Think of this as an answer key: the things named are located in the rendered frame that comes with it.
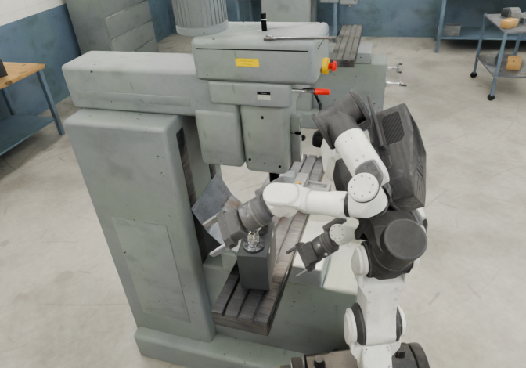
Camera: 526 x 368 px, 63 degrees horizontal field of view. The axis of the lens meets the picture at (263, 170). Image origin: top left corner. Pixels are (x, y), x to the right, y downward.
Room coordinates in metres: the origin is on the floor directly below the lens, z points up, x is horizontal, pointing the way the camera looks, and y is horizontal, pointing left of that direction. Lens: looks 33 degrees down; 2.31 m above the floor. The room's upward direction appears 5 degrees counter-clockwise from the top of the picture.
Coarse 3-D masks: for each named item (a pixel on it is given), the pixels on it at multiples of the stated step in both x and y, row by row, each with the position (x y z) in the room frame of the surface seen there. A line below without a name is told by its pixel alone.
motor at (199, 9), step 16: (176, 0) 1.64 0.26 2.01; (192, 0) 1.61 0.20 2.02; (208, 0) 1.62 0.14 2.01; (224, 0) 1.68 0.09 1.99; (176, 16) 1.65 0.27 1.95; (192, 16) 1.61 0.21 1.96; (208, 16) 1.61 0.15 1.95; (224, 16) 1.67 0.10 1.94; (192, 32) 1.61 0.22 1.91; (208, 32) 1.61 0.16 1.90
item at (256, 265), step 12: (264, 228) 1.37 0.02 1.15; (264, 240) 1.29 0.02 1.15; (240, 252) 1.25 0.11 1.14; (252, 252) 1.24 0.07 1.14; (264, 252) 1.24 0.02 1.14; (240, 264) 1.23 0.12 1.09; (252, 264) 1.22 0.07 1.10; (264, 264) 1.21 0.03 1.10; (240, 276) 1.23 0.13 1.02; (252, 276) 1.22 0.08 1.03; (264, 276) 1.21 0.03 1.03; (252, 288) 1.22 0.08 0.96; (264, 288) 1.21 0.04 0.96
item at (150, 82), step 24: (72, 72) 1.80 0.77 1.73; (96, 72) 1.76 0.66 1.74; (120, 72) 1.72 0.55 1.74; (144, 72) 1.68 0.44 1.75; (168, 72) 1.64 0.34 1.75; (192, 72) 1.61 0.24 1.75; (72, 96) 1.82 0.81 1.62; (96, 96) 1.77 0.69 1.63; (120, 96) 1.73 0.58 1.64; (144, 96) 1.68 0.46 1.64; (168, 96) 1.65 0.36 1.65; (192, 96) 1.61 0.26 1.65
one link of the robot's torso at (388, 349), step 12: (348, 312) 0.98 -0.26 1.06; (348, 324) 0.95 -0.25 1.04; (348, 336) 0.94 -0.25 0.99; (360, 348) 0.93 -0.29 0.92; (372, 348) 0.93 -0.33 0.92; (384, 348) 0.93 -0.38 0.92; (396, 348) 0.94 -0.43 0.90; (360, 360) 0.93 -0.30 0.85; (372, 360) 0.91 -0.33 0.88; (384, 360) 0.91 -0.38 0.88
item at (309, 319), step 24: (216, 240) 1.77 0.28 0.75; (216, 264) 1.59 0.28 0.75; (336, 264) 1.52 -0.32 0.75; (216, 288) 1.57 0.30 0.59; (288, 288) 1.44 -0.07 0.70; (312, 288) 1.40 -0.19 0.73; (336, 288) 1.37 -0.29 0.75; (288, 312) 1.44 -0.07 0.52; (312, 312) 1.40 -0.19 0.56; (336, 312) 1.36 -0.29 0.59; (240, 336) 1.54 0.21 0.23; (264, 336) 1.49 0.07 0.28; (288, 336) 1.44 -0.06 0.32; (312, 336) 1.40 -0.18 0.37; (336, 336) 1.35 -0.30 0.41
